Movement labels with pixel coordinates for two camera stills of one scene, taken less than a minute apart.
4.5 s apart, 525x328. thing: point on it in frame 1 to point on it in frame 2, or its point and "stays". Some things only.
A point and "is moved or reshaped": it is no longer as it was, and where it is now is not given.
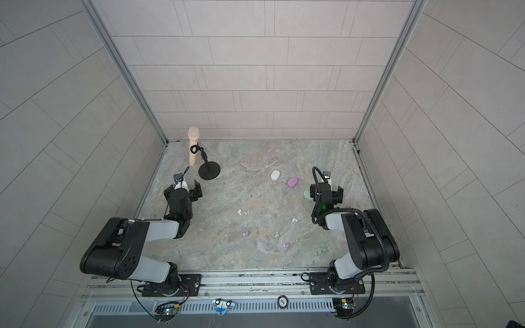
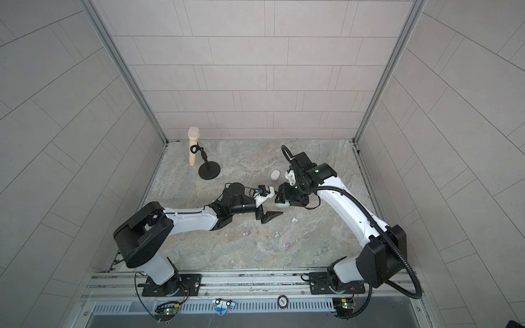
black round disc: [282, 302] stays
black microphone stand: [208, 170] stays
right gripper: [339, 194] to [285, 191]
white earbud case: [275, 175] stays
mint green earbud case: [306, 195] is moved or reshaped
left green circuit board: [167, 310] stays
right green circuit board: [344, 307] stays
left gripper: [193, 193] to [265, 218]
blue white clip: [222, 306] stays
